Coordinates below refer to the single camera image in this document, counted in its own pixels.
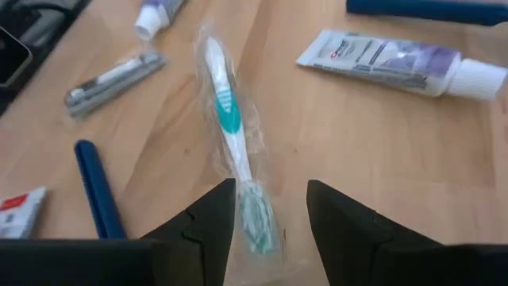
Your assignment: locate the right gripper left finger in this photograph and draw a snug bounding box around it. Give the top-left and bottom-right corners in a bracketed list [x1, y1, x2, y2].
[140, 178, 238, 286]

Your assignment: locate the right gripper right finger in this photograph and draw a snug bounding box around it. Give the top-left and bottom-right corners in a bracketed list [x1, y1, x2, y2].
[306, 179, 469, 286]

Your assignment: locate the teal white toothbrush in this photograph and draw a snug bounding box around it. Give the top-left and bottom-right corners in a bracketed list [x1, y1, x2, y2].
[193, 23, 294, 281]

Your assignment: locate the white travel toothpaste tube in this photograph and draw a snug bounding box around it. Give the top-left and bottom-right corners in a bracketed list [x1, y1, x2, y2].
[0, 185, 48, 240]
[133, 0, 188, 42]
[295, 27, 508, 102]

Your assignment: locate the blue disposable razor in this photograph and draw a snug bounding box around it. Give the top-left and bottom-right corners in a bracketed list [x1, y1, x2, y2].
[74, 138, 129, 240]
[344, 0, 508, 27]

